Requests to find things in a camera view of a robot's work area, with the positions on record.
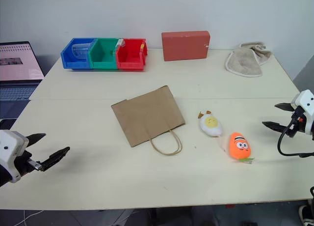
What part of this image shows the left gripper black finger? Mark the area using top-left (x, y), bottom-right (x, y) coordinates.
top-left (25, 133), bottom-right (47, 148)
top-left (40, 146), bottom-right (71, 172)

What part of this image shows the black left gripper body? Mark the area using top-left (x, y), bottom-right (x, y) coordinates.
top-left (14, 149), bottom-right (43, 178)

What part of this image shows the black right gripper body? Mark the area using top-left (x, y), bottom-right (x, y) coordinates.
top-left (284, 106), bottom-right (308, 139)

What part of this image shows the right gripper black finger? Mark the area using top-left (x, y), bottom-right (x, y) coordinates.
top-left (274, 102), bottom-right (295, 113)
top-left (262, 121), bottom-right (288, 135)

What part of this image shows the orange carrot plush toy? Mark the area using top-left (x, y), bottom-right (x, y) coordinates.
top-left (228, 132), bottom-right (256, 165)

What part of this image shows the beige towel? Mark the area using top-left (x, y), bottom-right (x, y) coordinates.
top-left (224, 41), bottom-right (273, 78)

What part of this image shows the white egg plush toy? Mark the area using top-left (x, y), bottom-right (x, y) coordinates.
top-left (197, 110), bottom-right (224, 138)

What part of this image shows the open laptop with pink screen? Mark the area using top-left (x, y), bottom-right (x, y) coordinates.
top-left (0, 41), bottom-right (46, 102)

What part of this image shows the blue plastic storage bin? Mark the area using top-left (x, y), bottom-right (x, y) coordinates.
top-left (60, 37), bottom-right (98, 70)

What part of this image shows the black and white shoe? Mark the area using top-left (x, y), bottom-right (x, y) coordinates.
top-left (298, 204), bottom-right (314, 226)

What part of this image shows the large clear plastic cup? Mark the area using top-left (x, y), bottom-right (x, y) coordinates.
top-left (71, 42), bottom-right (93, 61)

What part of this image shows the green plastic storage bin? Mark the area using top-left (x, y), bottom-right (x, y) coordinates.
top-left (88, 37), bottom-right (121, 70)

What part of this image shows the red-brown rectangular box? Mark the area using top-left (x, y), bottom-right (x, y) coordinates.
top-left (161, 30), bottom-right (211, 62)

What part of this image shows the red plastic storage bin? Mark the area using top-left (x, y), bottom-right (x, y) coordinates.
top-left (115, 38), bottom-right (150, 71)

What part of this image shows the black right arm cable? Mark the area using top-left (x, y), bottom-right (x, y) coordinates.
top-left (277, 116), bottom-right (314, 159)

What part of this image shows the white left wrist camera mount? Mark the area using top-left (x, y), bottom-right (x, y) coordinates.
top-left (0, 130), bottom-right (29, 184)

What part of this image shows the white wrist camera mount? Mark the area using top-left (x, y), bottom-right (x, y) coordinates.
top-left (290, 89), bottom-right (314, 141)
top-left (0, 130), bottom-right (29, 184)

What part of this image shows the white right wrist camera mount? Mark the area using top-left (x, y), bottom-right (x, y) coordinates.
top-left (290, 89), bottom-right (314, 141)

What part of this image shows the white cable on floor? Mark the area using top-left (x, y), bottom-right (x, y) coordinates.
top-left (0, 209), bottom-right (43, 226)

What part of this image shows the brown paper bag with handles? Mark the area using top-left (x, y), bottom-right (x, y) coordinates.
top-left (110, 85), bottom-right (186, 156)

